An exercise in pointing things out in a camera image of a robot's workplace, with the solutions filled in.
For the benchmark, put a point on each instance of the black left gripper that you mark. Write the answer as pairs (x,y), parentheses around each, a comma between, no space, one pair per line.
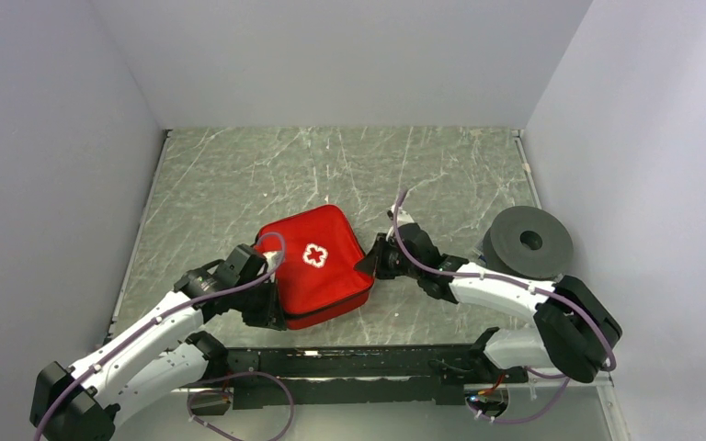
(271,315)

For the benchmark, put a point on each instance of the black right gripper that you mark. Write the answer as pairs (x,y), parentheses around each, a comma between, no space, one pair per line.
(373,262)

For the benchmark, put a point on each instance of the red medicine kit case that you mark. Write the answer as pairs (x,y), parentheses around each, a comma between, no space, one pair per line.
(317,281)

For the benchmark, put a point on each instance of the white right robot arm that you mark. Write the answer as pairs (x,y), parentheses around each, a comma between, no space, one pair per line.
(568,329)

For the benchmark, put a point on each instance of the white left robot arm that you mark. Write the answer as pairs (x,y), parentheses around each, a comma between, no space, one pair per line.
(164,350)

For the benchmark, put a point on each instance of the grey filament spool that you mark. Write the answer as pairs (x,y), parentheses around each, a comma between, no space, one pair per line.
(528,242)

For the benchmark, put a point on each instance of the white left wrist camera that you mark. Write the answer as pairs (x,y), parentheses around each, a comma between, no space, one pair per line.
(273,261)

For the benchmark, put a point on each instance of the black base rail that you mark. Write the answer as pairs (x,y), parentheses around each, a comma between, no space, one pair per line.
(442,374)

